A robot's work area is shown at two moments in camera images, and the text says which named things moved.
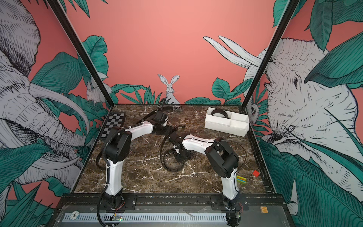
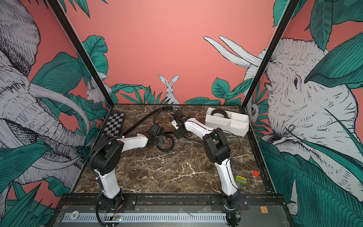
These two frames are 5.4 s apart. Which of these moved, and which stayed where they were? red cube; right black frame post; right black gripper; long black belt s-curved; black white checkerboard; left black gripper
Moved: right black gripper; left black gripper
Stayed: black white checkerboard; long black belt s-curved; red cube; right black frame post
